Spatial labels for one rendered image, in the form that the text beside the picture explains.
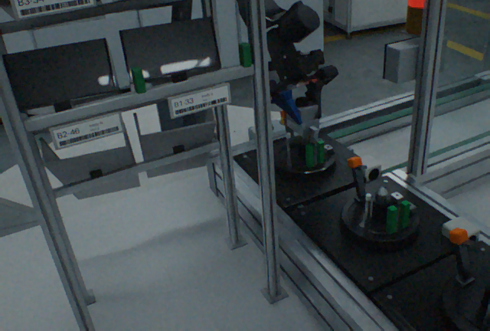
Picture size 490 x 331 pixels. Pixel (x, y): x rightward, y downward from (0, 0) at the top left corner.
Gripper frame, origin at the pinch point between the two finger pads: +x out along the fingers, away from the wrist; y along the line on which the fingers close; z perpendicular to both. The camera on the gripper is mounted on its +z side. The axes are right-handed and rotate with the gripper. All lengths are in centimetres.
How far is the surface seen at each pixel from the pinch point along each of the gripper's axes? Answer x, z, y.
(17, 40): -167, -265, -55
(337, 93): -54, -230, 162
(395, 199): 24.0, 10.8, 4.5
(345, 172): 15.8, -3.4, 5.3
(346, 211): 22.9, 7.9, -4.4
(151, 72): -4.9, 24.8, -34.2
